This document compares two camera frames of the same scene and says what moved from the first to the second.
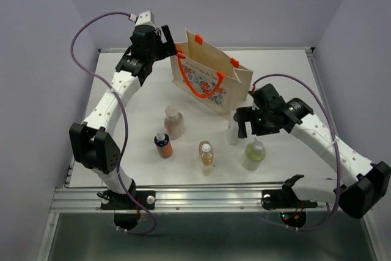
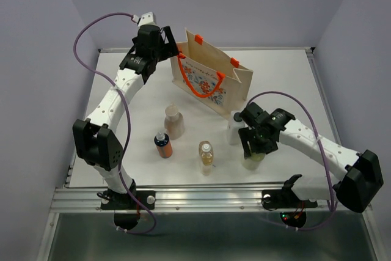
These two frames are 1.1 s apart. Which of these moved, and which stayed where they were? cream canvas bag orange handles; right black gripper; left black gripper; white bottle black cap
Moved: right black gripper
Stayed: left black gripper; white bottle black cap; cream canvas bag orange handles
